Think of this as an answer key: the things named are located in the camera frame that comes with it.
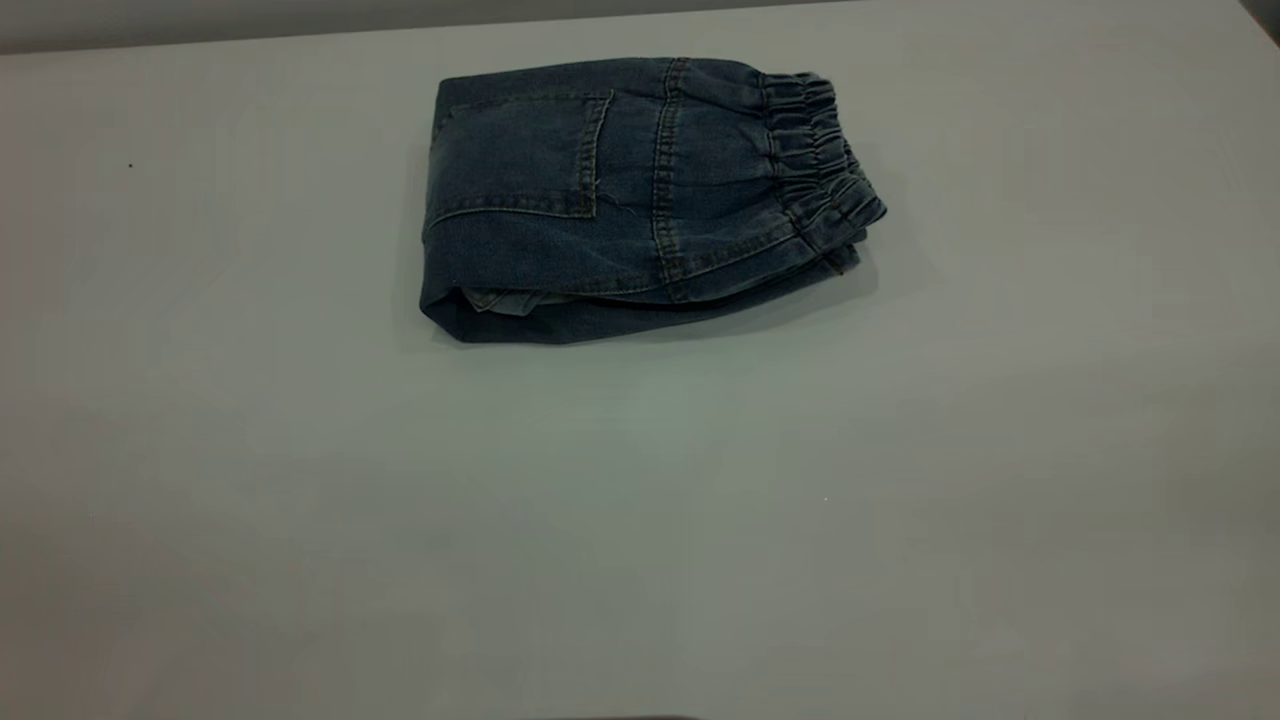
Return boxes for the blue denim pants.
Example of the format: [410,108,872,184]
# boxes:
[418,56,889,347]

